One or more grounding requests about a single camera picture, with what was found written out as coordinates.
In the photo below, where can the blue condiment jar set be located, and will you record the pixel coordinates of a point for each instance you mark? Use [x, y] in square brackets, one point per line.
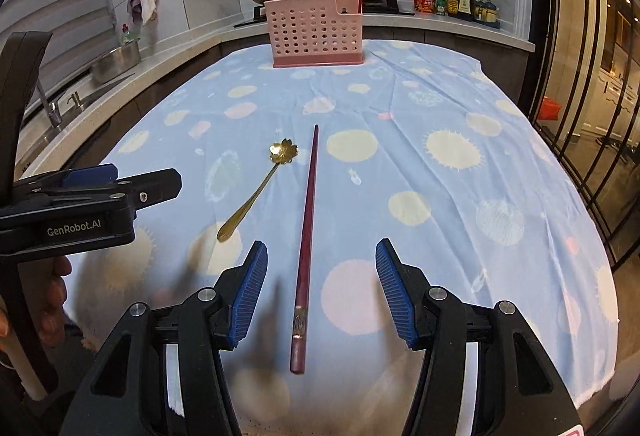
[487, 14]

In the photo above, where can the white window blinds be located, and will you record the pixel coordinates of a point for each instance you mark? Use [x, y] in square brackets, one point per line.
[60, 16]

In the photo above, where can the gold flower-shaped spoon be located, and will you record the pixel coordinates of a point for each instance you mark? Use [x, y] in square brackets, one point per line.
[282, 150]

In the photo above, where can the stainless steel basin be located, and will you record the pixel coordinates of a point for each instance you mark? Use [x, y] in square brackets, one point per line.
[115, 64]

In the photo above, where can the black gas stove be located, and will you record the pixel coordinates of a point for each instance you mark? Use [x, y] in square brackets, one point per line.
[385, 6]

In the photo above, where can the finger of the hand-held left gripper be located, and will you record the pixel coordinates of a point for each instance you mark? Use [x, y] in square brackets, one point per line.
[155, 188]
[90, 175]

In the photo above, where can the white tube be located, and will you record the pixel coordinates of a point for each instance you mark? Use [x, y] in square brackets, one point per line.
[27, 366]

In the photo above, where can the red instant noodle cup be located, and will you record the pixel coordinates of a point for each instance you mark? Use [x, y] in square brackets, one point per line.
[425, 4]

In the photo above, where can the green dish soap bottle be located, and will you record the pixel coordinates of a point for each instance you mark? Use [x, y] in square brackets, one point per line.
[129, 35]

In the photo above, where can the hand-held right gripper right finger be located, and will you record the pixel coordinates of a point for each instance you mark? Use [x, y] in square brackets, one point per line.
[395, 291]

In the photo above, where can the small green-capped jar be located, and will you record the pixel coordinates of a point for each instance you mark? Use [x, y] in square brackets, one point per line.
[441, 7]

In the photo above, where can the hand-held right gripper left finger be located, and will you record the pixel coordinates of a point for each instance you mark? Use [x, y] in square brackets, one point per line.
[247, 296]

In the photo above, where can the red bag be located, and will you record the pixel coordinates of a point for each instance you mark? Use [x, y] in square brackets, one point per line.
[550, 109]

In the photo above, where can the pink plastic utensil holder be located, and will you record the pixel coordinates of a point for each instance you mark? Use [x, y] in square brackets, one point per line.
[300, 36]

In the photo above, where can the black grid glass door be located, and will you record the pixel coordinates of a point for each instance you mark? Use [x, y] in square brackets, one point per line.
[575, 91]

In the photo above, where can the white kitchen countertop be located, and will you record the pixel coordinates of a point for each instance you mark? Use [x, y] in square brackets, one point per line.
[175, 51]

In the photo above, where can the blue spotted tablecloth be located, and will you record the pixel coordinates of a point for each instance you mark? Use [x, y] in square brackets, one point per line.
[400, 141]

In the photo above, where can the chrome soap dispenser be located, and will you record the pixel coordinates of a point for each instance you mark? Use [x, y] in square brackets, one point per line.
[75, 100]

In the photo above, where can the person's left hand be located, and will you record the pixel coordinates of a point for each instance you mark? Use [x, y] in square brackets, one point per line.
[52, 296]

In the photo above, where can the grey kitchen cabinet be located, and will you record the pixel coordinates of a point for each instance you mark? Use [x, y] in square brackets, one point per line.
[500, 61]

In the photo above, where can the chrome faucet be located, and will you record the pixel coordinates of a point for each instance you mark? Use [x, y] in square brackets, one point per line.
[50, 109]

